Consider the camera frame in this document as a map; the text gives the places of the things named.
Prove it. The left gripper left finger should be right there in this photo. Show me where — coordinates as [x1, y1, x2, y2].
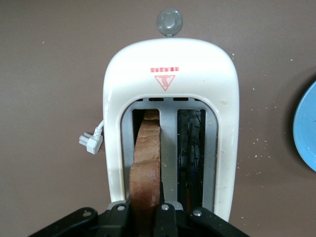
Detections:
[28, 195, 131, 237]

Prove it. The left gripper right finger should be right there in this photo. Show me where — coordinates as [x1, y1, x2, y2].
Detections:
[154, 182, 250, 237]

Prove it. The brown bread slice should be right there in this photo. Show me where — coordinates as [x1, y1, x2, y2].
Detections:
[129, 109, 162, 237]

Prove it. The blue plate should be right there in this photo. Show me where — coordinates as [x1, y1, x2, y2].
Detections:
[293, 80, 316, 171]

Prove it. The white toaster power plug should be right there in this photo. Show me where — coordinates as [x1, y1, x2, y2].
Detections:
[79, 119, 106, 155]

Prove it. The white two-slot toaster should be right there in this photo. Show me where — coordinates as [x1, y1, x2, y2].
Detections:
[102, 7, 240, 223]

